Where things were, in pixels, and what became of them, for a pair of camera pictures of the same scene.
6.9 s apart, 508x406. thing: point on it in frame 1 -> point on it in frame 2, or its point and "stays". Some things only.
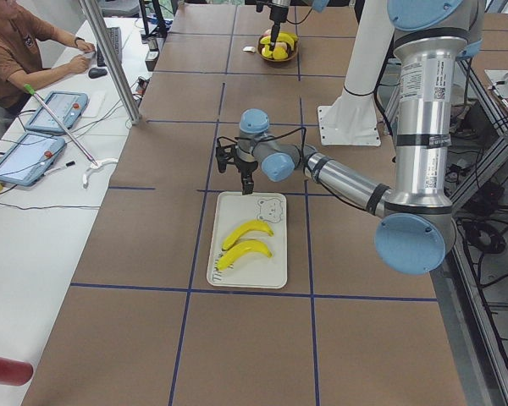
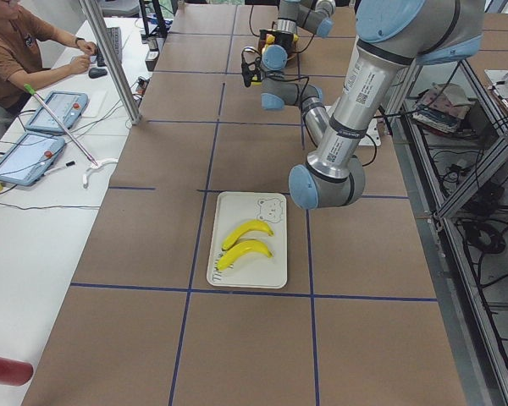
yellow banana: (248, 227) stays
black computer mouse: (96, 72) stays
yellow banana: (241, 249) stays
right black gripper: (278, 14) -> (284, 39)
